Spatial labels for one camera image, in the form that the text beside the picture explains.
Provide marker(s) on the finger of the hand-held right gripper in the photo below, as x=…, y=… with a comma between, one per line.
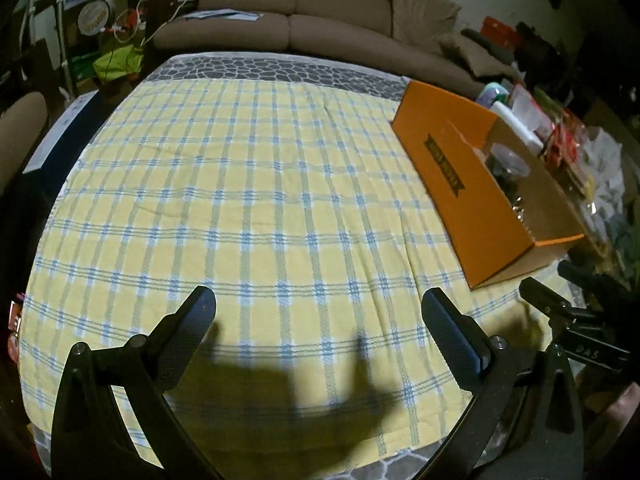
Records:
x=592, y=277
x=545, y=300

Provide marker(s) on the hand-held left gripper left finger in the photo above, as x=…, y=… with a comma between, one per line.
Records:
x=185, y=340

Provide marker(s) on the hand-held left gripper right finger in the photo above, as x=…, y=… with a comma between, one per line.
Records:
x=450, y=340

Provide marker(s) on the clear plastic jar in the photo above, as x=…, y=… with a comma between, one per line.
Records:
x=507, y=160

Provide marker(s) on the orange cardboard box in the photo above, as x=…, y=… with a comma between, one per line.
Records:
x=450, y=160

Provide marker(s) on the pile of assorted packets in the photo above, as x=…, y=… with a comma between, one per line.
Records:
x=595, y=170

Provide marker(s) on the yellow plaid tablecloth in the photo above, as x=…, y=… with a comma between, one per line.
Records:
x=250, y=210

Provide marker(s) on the pastel round container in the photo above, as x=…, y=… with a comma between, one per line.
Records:
x=492, y=94

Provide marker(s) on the blue and white box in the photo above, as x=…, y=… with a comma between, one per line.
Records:
x=60, y=130

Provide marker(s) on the red cardboard box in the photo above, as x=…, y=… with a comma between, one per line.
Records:
x=500, y=32

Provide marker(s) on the brown chair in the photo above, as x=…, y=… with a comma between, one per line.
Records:
x=20, y=130

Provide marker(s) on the green bag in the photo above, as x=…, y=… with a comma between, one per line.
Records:
x=117, y=62

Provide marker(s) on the white papers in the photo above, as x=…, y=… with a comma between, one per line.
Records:
x=220, y=14

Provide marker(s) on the white metal rack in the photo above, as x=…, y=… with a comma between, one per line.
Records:
x=60, y=35

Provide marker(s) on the round white disc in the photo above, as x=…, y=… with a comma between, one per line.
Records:
x=92, y=17

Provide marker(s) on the brown sofa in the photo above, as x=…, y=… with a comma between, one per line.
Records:
x=325, y=10

